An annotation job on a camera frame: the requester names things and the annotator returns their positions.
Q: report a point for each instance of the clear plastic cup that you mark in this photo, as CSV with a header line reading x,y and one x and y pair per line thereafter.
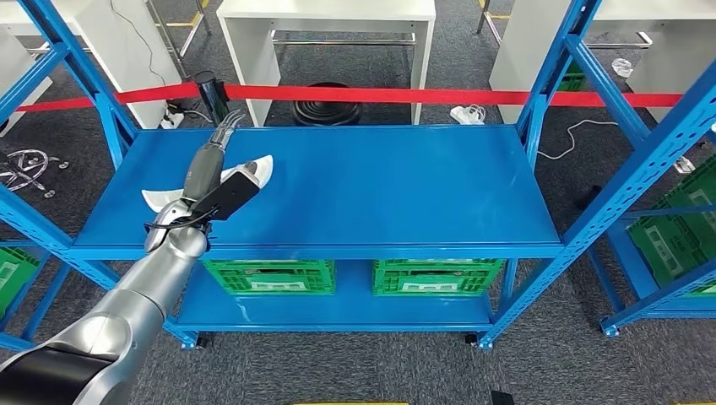
x,y
622,67

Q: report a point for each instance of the white curved plastic part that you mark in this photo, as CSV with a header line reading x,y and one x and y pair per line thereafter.
x,y
162,198

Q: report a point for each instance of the black stanchion post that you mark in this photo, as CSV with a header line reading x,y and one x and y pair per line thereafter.
x,y
211,95

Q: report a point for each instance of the black round stanchion base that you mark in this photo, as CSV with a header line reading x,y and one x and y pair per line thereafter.
x,y
327,106

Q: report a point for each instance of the white power strip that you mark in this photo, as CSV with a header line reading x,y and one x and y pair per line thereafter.
x,y
172,120

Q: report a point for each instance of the white table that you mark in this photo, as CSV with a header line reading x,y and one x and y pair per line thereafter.
x,y
112,67
514,56
324,10

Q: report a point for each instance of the black cylinder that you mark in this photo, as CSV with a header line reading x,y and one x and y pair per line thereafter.
x,y
588,197

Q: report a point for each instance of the green plastic crate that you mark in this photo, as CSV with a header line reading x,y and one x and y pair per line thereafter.
x,y
677,240
268,277
573,81
14,274
436,277

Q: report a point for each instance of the black robot body part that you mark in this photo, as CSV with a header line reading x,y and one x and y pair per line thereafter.
x,y
502,398

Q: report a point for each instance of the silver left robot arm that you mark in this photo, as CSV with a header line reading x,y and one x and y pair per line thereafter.
x,y
162,279

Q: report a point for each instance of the red barrier belt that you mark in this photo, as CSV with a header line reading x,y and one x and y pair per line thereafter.
x,y
391,95

